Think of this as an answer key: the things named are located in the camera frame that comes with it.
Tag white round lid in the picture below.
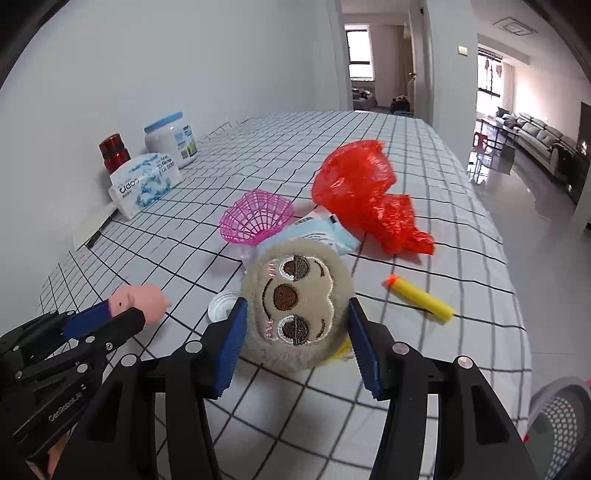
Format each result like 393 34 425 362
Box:
208 292 241 324

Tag beige plush toy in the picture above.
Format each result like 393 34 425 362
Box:
240 239 356 372

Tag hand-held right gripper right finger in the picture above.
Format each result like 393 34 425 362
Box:
347 298 541 480

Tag square ceiling light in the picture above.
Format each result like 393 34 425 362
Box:
492 17 539 37

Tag glass coffee table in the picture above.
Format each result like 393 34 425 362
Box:
480 117 520 149

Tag grey sofa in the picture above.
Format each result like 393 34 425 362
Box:
496 107 591 185

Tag pink pig toy figure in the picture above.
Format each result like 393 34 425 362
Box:
108 284 172 330

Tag grey perforated laundry basket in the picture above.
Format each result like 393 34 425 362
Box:
524 376 591 480

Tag pink mesh basket toy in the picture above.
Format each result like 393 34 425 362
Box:
219 188 295 245

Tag red plastic bag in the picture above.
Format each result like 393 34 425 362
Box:
310 141 435 256

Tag black pen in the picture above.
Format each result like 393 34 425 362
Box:
87 210 117 248

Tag bedroom window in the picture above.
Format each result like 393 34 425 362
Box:
346 30 373 80

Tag white blue tissue pack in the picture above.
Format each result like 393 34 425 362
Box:
108 151 182 217

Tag checked tablecloth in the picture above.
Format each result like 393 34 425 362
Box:
39 111 532 480

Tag yellow foam dart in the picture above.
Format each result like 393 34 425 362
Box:
382 274 455 320

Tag white jar with blue lid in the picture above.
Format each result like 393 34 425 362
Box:
144 112 199 169

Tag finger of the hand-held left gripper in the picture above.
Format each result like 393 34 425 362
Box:
69 307 147 370
46 298 114 342

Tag white card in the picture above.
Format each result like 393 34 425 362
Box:
73 203 116 250

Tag light blue wipes packet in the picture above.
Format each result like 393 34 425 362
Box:
259 208 361 256

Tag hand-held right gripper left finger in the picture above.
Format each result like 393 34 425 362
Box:
51 298 250 480

